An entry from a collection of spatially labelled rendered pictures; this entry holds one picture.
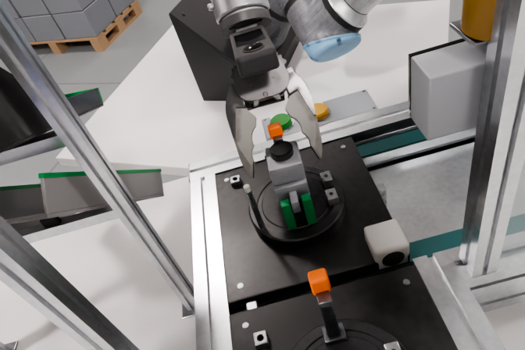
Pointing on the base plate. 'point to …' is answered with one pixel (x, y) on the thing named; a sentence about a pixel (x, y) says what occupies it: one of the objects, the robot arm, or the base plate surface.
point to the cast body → (287, 172)
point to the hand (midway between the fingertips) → (283, 161)
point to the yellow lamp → (478, 5)
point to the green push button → (282, 120)
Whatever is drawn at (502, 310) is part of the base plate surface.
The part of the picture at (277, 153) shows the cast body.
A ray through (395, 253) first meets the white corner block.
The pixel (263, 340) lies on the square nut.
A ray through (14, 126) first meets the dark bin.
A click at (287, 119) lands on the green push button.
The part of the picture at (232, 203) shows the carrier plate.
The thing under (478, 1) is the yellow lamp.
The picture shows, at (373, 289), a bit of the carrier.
